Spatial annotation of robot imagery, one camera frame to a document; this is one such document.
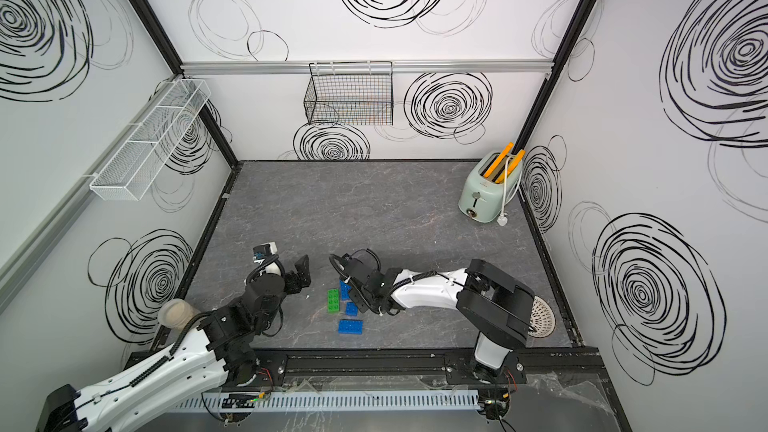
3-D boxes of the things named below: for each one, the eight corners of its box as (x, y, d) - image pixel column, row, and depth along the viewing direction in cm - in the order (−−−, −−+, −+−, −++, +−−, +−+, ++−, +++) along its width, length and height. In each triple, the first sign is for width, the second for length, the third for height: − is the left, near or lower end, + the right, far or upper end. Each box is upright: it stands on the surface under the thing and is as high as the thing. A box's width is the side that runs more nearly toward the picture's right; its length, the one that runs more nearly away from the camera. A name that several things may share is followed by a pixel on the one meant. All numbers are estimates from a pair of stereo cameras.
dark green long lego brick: (326, 311, 85) (325, 308, 83) (329, 291, 89) (327, 288, 87) (339, 311, 85) (338, 308, 83) (342, 291, 89) (341, 288, 87)
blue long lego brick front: (338, 334, 81) (337, 332, 79) (339, 322, 83) (338, 319, 81) (364, 334, 81) (363, 332, 79) (364, 322, 83) (364, 319, 81)
